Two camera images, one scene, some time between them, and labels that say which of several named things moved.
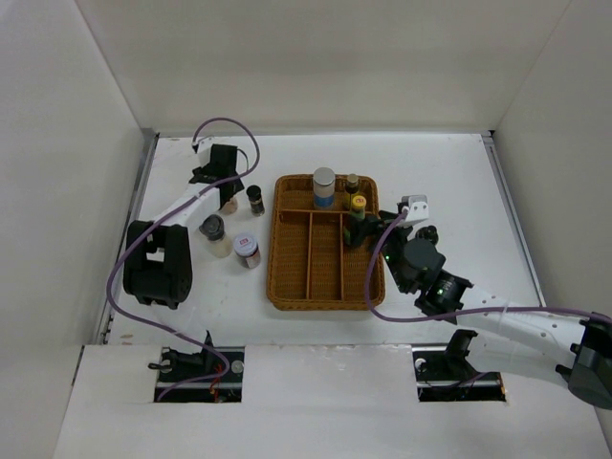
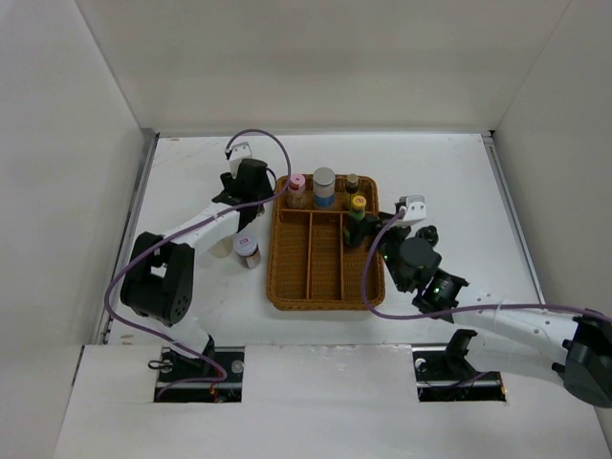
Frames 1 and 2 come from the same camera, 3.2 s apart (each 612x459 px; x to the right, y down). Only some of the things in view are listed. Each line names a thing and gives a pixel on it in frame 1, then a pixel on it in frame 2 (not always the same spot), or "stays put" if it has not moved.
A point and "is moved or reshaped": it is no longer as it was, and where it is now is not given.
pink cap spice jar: [230, 207] is moved or reshaped
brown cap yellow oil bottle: [352, 188] stays put
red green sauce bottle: [357, 213] stays put
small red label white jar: [248, 250] stays put
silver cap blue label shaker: [324, 188] stays put
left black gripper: [201, 171] -> [229, 181]
